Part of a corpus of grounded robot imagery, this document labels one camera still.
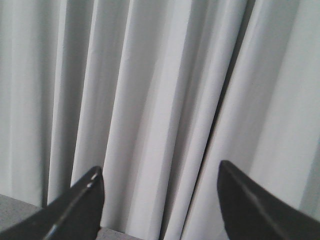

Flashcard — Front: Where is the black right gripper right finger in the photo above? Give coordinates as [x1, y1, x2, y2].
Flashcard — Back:
[218, 160, 320, 240]

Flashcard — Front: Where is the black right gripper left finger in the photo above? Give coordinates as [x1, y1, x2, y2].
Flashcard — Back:
[0, 166, 105, 240]

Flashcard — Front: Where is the grey pleated curtain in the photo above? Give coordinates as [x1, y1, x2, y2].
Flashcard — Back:
[0, 0, 320, 240]

